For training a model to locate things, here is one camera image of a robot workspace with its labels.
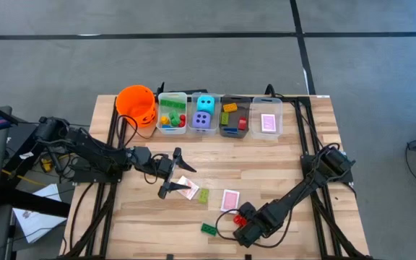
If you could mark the olive green lego brick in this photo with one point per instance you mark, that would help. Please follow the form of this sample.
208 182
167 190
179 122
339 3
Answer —
224 118

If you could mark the yellow rounded toy block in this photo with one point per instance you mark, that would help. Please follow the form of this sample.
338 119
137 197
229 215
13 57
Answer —
164 120

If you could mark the small black bracket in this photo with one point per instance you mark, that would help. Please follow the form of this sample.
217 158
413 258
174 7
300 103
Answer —
248 257
170 257

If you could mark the orange pumpkin face bucket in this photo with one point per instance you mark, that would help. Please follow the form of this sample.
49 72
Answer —
135 103

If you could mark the black stand beam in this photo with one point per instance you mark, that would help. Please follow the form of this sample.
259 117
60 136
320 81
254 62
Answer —
34 203

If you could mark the white purple card box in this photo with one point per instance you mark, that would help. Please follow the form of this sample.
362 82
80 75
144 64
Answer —
268 122

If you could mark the dark green lego brick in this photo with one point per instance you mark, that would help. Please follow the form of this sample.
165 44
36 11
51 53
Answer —
208 229

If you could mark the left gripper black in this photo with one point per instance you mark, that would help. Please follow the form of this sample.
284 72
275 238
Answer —
161 168

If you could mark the blue rounded toy block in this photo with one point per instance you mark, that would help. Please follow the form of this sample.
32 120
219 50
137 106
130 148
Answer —
165 127

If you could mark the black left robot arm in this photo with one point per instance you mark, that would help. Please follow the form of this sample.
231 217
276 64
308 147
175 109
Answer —
96 150

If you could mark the black clamp bar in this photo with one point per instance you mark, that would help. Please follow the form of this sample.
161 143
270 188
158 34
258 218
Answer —
186 91

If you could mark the big green toy block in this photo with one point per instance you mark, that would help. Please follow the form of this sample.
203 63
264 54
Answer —
174 118

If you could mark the black clamp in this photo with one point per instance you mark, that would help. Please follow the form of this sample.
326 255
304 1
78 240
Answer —
269 90

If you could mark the white paper sheets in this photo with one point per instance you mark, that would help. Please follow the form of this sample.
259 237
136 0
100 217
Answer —
38 220

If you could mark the clear plastic bin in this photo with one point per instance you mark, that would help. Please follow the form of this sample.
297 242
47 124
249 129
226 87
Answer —
193 131
256 126

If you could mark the purple foam die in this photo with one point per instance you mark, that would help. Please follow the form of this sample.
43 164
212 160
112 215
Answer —
201 119

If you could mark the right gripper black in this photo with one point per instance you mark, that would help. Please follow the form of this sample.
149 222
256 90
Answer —
247 209

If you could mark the smoky grey plastic bin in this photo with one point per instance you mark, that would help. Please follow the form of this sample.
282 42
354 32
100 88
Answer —
246 108

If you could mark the orange-yellow lego brick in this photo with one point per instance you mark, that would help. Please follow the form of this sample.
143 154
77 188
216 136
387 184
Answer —
230 107

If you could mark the small red rounded toy block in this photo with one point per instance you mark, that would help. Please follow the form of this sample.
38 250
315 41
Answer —
182 121

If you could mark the lime green rounded brick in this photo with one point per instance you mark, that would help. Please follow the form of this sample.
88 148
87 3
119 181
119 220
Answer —
203 196

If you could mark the white plastic bin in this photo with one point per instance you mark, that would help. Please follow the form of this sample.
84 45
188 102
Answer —
172 95

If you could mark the pink playing card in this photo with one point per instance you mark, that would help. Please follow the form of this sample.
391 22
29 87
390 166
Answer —
229 200

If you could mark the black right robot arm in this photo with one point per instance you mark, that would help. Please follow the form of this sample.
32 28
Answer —
294 195

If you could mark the red lego brick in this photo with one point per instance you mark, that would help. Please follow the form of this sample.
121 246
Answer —
242 123

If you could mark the black aluminium frame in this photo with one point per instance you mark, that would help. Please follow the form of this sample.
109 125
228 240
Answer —
298 119
107 224

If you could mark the yellow clamp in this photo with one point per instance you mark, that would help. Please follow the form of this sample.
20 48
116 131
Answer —
47 165

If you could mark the blue lego brick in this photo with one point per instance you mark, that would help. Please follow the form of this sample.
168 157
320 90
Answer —
230 130

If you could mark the big red toy block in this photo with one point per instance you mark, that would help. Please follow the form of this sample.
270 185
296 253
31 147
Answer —
239 220

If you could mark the teal foam die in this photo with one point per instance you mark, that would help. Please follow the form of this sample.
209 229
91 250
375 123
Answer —
206 104

